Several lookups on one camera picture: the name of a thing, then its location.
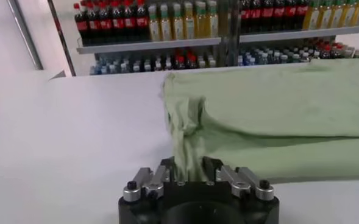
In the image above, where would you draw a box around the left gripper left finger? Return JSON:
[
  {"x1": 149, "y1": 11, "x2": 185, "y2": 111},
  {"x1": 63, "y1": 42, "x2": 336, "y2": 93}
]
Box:
[{"x1": 123, "y1": 156, "x2": 177, "y2": 203}]

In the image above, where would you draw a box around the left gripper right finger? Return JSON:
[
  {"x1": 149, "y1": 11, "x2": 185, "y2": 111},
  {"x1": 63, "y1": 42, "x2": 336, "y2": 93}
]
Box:
[{"x1": 202, "y1": 156, "x2": 275, "y2": 201}]

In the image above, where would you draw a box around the light green T-shirt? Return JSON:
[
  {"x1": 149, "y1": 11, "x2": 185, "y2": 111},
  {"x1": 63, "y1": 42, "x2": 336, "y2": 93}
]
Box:
[{"x1": 160, "y1": 57, "x2": 359, "y2": 183}]

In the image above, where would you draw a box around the cola bottle red label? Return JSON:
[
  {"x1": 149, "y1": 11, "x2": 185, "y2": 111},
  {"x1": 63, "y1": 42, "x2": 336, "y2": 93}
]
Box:
[
  {"x1": 240, "y1": 0, "x2": 253, "y2": 34},
  {"x1": 111, "y1": 0, "x2": 124, "y2": 43},
  {"x1": 252, "y1": 0, "x2": 263, "y2": 33},
  {"x1": 99, "y1": 1, "x2": 112, "y2": 44},
  {"x1": 135, "y1": 0, "x2": 149, "y2": 42},
  {"x1": 74, "y1": 2, "x2": 90, "y2": 46},
  {"x1": 285, "y1": 0, "x2": 297, "y2": 32},
  {"x1": 296, "y1": 0, "x2": 309, "y2": 31},
  {"x1": 261, "y1": 0, "x2": 274, "y2": 33},
  {"x1": 273, "y1": 0, "x2": 286, "y2": 33},
  {"x1": 123, "y1": 0, "x2": 137, "y2": 43},
  {"x1": 87, "y1": 1, "x2": 101, "y2": 45}
]

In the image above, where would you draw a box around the black metal frame bar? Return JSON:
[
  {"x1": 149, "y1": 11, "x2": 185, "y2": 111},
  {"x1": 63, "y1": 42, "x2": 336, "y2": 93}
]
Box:
[{"x1": 46, "y1": 0, "x2": 77, "y2": 77}]

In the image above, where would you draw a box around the grey window post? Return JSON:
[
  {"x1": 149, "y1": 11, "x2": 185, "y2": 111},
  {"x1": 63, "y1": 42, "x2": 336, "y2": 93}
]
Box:
[{"x1": 5, "y1": 0, "x2": 44, "y2": 71}]

